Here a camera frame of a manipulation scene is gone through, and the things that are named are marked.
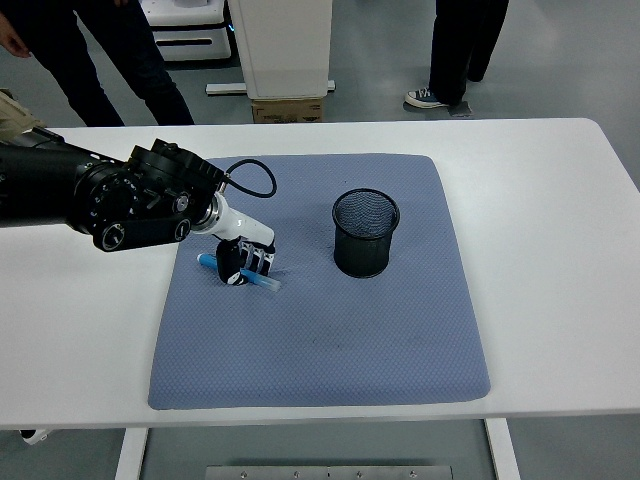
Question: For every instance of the black mesh pen holder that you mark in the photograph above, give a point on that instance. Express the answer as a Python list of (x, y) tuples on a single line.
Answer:
[(364, 255)]

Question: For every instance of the white machine with black slots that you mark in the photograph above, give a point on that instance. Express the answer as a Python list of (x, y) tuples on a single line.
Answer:
[(195, 35)]

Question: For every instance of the brown cardboard box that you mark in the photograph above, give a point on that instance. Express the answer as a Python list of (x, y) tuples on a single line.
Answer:
[(287, 111)]

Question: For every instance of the small white black object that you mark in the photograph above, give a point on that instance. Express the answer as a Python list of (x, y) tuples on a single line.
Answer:
[(35, 436)]

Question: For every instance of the person in dark trousers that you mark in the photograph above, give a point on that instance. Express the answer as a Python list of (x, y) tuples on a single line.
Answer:
[(75, 55)]

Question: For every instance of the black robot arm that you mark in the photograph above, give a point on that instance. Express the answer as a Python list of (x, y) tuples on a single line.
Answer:
[(45, 185)]

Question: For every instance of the white pedestal column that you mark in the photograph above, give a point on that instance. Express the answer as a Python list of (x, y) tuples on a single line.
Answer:
[(285, 45)]

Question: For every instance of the white pedestal base bar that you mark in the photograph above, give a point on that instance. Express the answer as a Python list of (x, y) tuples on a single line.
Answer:
[(225, 89)]

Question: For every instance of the white table leg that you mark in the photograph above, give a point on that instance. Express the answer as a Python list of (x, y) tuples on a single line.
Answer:
[(502, 450), (131, 455)]

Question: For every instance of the blue-grey quilted mat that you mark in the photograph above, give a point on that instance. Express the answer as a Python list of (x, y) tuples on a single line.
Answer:
[(300, 340)]

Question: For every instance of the blue marker with clear cap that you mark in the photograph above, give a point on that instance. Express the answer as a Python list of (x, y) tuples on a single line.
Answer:
[(267, 282)]

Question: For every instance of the beige fabric object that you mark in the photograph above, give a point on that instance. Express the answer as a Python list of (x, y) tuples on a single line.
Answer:
[(12, 117)]

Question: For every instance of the small grey floor plate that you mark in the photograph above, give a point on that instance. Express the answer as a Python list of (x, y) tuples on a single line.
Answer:
[(461, 110)]

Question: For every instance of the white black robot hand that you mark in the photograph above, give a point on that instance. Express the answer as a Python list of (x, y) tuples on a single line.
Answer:
[(245, 227)]

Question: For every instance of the person with blue sneakers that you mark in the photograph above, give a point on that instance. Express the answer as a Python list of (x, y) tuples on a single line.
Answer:
[(462, 45)]

